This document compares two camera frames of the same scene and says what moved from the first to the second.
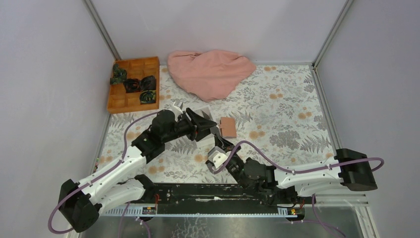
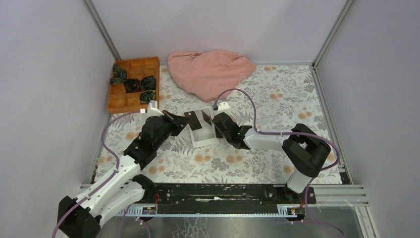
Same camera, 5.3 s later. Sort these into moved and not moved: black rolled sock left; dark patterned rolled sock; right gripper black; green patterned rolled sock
Moved: right gripper black
Not moved: green patterned rolled sock; dark patterned rolled sock; black rolled sock left
